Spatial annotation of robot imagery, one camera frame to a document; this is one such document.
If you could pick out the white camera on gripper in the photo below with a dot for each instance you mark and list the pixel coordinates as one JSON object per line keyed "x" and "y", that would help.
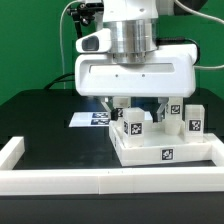
{"x": 97, "y": 42}

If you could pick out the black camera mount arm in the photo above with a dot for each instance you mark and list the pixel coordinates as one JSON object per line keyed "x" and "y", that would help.
{"x": 83, "y": 14}

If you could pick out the white U-shaped obstacle fence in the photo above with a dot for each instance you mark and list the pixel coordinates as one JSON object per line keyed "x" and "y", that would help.
{"x": 108, "y": 181}

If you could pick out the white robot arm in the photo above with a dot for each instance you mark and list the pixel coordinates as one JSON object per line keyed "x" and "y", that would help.
{"x": 125, "y": 58}

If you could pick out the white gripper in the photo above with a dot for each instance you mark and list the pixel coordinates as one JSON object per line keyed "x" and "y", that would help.
{"x": 167, "y": 72}

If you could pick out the white square tabletop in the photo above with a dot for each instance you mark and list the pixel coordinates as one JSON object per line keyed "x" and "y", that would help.
{"x": 160, "y": 148}

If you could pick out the white marker base plate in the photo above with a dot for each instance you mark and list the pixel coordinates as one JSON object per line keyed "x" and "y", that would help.
{"x": 89, "y": 119}

